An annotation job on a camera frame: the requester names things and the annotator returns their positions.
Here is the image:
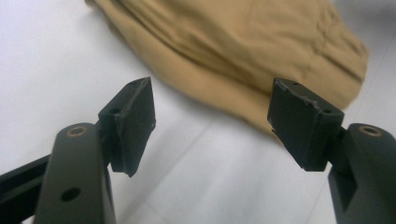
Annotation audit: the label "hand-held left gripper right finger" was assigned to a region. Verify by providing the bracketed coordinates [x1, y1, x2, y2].
[266, 77, 346, 173]

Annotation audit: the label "tan pants with patches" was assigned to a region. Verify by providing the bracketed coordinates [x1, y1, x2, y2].
[83, 0, 370, 138]

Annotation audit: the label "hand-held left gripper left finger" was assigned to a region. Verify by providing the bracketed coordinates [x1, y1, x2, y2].
[96, 77, 157, 178]

